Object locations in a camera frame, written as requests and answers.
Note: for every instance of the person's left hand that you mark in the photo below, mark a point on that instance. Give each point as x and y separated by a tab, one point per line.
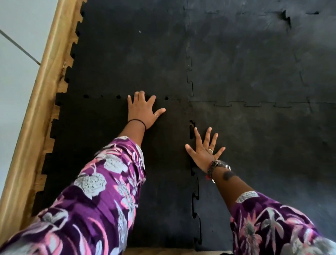
141	111

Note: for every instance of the person's right hand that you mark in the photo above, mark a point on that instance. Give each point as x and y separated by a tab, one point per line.
203	157

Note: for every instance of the person's left middle finger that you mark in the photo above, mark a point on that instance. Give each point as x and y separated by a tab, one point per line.
142	96

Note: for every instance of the person's right little finger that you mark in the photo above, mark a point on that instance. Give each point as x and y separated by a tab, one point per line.
220	152

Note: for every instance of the person's left little finger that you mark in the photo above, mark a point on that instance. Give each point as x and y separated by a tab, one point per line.
129	100

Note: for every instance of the person's left thumb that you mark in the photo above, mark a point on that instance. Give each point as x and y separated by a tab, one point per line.
159	112

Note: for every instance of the person's right middle finger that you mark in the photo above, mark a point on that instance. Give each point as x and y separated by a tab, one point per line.
208	138

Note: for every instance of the person's right thumb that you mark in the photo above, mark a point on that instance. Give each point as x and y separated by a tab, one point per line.
190	150

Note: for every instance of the black foam puzzle mat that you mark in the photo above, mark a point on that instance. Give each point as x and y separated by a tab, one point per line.
131	47
320	60
241	57
275	157
162	184

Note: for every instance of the person's left forearm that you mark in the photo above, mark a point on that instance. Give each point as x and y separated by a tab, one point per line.
132	132

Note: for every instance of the person's right forearm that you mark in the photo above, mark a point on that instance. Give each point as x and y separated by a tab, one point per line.
232	187

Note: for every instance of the metal wristwatch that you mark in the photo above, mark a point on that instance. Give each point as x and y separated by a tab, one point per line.
219	165

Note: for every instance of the purple floral shirt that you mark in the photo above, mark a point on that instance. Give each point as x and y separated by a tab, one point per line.
99	197

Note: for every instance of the wooden frame rail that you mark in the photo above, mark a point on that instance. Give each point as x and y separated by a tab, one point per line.
34	113

